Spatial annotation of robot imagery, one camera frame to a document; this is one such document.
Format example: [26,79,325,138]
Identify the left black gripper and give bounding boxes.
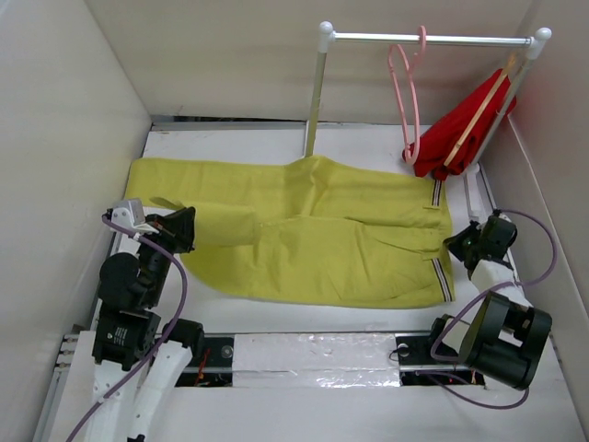
[135,204,197,304]

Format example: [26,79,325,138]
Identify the yellow-green trousers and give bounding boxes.
[126,156,455,308]

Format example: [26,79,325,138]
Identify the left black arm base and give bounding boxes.
[176,334,235,388]

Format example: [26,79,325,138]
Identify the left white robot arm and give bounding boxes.
[82,199,205,441]

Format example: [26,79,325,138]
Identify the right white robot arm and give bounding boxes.
[425,209,557,390]

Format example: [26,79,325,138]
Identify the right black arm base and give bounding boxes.
[389,318,486,387]

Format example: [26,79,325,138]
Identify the pink plastic clothes hanger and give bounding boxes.
[387,25,427,166]

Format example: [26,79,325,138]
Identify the red shorts on hanger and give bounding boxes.
[413,69,511,180]

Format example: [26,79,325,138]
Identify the wooden clothes hanger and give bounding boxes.
[444,52,517,167]

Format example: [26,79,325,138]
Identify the white metal clothes rack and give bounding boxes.
[301,20,553,217]

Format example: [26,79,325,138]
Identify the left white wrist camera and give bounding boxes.
[103,198,158,238]

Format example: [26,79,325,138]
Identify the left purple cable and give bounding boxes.
[64,215,189,442]

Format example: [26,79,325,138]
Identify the purple cable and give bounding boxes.
[64,215,189,442]
[430,210,560,410]

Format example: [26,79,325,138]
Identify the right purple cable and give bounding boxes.
[430,210,560,410]

